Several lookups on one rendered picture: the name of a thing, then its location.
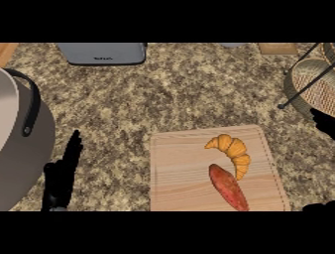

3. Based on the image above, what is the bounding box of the tiered wire wicker basket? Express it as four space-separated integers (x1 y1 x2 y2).
276 42 335 127

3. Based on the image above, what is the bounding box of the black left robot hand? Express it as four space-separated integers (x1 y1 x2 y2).
40 129 84 212

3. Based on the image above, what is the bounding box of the grey flat appliance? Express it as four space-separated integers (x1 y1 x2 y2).
56 42 149 66

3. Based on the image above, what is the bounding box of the wooden cutting board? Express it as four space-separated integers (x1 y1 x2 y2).
149 124 293 212

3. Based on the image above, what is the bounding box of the pale wooden block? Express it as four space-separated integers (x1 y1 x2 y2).
257 42 300 56

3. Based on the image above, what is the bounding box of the golden croissant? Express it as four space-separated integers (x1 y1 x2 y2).
204 133 253 182

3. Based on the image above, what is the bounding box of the large grey pot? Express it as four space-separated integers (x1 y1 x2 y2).
0 63 59 212

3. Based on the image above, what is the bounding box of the red sweet potato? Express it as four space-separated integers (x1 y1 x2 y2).
208 163 251 212

